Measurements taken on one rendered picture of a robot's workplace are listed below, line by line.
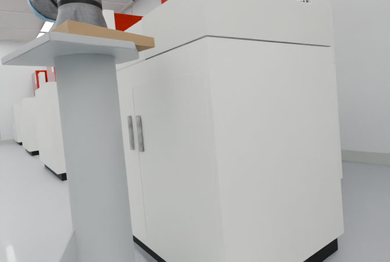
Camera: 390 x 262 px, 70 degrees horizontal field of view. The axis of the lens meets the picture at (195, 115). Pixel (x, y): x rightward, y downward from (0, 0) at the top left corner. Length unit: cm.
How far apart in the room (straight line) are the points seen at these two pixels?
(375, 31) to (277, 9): 186
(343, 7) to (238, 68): 220
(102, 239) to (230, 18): 68
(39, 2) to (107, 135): 45
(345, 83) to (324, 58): 168
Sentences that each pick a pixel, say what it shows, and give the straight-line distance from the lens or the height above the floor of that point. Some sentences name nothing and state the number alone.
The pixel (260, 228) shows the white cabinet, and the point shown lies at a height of 26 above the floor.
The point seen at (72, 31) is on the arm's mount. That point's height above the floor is 83.
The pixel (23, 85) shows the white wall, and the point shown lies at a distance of 910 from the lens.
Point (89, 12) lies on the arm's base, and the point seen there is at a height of 91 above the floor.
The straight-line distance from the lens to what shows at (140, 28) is 107.
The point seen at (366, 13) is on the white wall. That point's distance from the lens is 283.
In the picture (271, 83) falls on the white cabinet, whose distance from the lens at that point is 90.
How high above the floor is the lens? 65
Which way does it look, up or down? 3 degrees down
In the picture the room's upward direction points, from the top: 5 degrees counter-clockwise
